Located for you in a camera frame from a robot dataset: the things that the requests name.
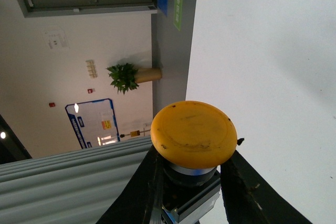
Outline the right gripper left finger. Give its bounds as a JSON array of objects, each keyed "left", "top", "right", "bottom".
[{"left": 97, "top": 146, "right": 164, "bottom": 224}]

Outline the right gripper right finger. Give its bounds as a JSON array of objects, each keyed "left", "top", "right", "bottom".
[{"left": 220, "top": 141, "right": 311, "bottom": 223}]

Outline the yellow mushroom push button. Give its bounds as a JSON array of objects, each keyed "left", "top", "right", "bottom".
[{"left": 151, "top": 101, "right": 237, "bottom": 223}]

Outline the grey curtain right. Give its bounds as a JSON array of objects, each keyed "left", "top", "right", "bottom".
[{"left": 1, "top": 136, "right": 152, "bottom": 223}]

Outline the left potted plant gold pot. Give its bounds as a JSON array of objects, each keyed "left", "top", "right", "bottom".
[{"left": 106, "top": 63, "right": 162, "bottom": 94}]

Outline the blue framed notice board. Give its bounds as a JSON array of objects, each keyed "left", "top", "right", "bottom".
[{"left": 65, "top": 99, "right": 120, "bottom": 149}]

